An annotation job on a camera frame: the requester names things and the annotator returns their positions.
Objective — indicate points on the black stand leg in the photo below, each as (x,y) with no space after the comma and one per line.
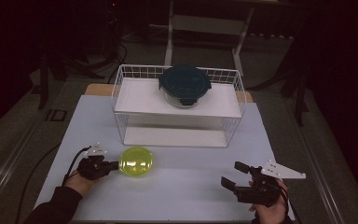
(43,81)
(299,99)

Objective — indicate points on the pale blue table cover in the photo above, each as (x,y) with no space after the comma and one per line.
(183,193)

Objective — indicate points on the wooden table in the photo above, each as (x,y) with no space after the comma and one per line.
(98,90)

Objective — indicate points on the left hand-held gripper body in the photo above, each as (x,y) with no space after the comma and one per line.
(93,168)

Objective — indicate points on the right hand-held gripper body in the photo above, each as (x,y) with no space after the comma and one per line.
(261,189)

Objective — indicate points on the yellow-green translucent bowl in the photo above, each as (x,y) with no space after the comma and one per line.
(135,161)

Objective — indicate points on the round container with dark lid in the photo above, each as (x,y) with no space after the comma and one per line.
(185,82)

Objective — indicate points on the person's right hand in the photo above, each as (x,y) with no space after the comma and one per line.
(270,214)

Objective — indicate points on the white metal stand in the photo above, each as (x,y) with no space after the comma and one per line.
(168,46)

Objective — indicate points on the person's left hand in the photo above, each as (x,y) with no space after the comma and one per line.
(80,185)

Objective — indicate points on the black floor socket plate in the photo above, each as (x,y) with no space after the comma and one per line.
(56,115)

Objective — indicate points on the metal floor rail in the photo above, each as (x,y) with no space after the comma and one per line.
(317,161)
(0,180)

